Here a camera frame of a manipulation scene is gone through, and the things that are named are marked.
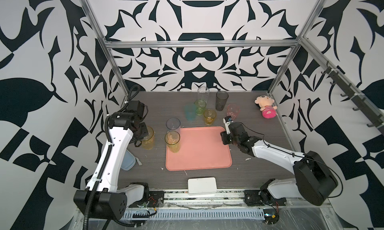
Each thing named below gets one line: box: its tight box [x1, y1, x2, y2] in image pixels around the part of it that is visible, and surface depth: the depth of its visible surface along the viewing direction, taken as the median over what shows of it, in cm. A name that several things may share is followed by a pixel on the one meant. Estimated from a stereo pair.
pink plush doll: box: [254, 95, 278, 119], surface depth 107 cm
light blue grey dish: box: [120, 149, 136, 171], surface depth 85 cm
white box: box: [188, 177, 217, 195], surface depth 76 cm
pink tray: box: [165, 126, 233, 171], surface depth 89 cm
